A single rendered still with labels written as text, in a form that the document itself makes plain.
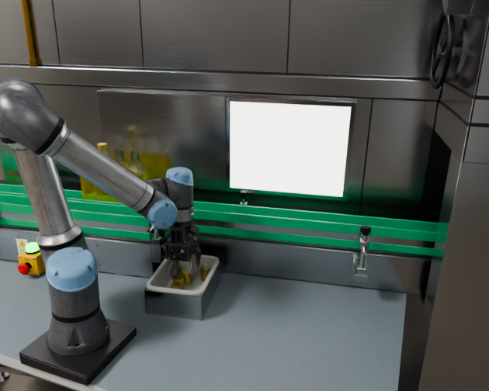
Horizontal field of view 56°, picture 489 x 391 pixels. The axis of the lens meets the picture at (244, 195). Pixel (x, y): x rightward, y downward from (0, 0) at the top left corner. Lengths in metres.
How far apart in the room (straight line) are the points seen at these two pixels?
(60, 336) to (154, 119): 0.80
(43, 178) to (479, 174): 1.07
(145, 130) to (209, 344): 0.80
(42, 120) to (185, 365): 0.67
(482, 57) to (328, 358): 0.81
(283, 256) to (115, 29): 0.96
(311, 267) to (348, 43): 0.72
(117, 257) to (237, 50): 0.79
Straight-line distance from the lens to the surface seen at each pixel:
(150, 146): 1.69
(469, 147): 1.24
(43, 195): 1.23
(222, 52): 1.59
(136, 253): 1.55
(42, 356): 1.28
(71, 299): 1.19
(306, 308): 1.43
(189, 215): 1.34
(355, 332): 1.36
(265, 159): 1.59
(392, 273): 1.53
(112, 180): 1.10
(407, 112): 1.58
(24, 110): 1.06
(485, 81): 1.21
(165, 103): 1.64
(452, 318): 1.44
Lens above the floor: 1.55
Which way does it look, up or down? 21 degrees down
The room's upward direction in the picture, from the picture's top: 1 degrees clockwise
